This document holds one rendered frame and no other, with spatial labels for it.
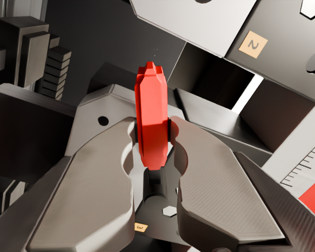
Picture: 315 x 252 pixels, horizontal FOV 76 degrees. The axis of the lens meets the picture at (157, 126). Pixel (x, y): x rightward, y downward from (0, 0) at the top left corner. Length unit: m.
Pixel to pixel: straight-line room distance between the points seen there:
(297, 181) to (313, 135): 0.05
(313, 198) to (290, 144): 0.08
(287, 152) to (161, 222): 0.14
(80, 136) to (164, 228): 0.14
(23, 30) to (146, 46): 0.37
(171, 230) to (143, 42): 0.56
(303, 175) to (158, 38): 0.56
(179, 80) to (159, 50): 5.79
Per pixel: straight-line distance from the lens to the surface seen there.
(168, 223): 0.24
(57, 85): 0.63
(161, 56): 0.69
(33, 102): 0.21
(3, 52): 0.43
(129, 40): 0.68
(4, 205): 0.69
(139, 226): 0.24
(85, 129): 0.16
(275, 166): 0.22
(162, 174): 0.16
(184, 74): 6.42
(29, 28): 0.44
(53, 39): 0.63
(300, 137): 0.21
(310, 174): 0.24
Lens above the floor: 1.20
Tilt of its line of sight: 13 degrees up
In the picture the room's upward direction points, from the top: 110 degrees clockwise
